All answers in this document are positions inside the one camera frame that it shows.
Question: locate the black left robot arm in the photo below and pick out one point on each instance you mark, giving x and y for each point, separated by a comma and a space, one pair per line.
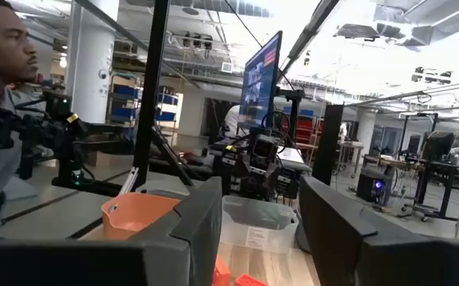
229, 178

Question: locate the red cabinet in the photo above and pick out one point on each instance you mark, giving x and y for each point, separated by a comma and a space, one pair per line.
305, 129

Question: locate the small clear plastic bin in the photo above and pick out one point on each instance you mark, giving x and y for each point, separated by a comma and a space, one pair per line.
261, 232

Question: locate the orange eight-stud brick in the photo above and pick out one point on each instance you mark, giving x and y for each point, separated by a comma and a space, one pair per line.
221, 273

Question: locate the black aluminium rig frame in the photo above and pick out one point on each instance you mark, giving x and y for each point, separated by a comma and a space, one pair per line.
150, 79

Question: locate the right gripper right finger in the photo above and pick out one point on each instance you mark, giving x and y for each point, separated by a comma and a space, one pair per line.
332, 238

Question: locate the black desk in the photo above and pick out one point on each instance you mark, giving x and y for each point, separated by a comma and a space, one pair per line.
448, 188

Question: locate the black monitor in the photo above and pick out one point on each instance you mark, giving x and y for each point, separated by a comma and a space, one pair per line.
438, 147

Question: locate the orange plastic bin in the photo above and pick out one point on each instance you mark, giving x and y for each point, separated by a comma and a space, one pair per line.
134, 216

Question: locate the flat computer monitor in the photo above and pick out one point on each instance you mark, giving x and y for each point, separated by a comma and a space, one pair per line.
259, 83

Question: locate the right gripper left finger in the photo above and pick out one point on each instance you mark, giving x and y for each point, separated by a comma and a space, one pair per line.
197, 238

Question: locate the white column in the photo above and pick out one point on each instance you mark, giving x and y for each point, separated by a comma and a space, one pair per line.
92, 59

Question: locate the shelf with blue bins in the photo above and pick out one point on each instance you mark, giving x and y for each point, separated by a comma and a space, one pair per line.
124, 99

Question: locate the black monitor stand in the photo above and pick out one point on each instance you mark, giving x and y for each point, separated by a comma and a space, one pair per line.
295, 115

